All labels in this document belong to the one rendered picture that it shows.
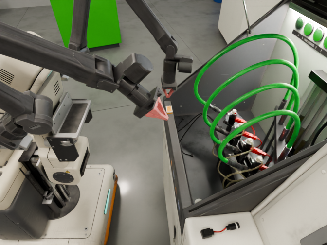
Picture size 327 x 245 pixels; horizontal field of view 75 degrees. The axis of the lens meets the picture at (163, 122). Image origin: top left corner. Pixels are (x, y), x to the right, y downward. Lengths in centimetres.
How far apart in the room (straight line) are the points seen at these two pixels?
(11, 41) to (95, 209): 125
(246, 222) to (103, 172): 120
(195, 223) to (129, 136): 169
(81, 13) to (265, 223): 99
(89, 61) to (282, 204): 64
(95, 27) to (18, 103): 338
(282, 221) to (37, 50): 73
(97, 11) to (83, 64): 340
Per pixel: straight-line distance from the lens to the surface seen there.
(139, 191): 192
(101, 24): 400
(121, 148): 222
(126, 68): 59
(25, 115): 71
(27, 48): 55
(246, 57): 118
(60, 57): 55
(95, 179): 172
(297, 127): 71
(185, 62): 95
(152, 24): 92
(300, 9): 105
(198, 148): 112
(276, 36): 80
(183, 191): 83
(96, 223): 156
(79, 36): 103
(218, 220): 77
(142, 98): 64
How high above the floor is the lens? 168
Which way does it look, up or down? 43 degrees down
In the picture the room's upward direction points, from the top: straight up
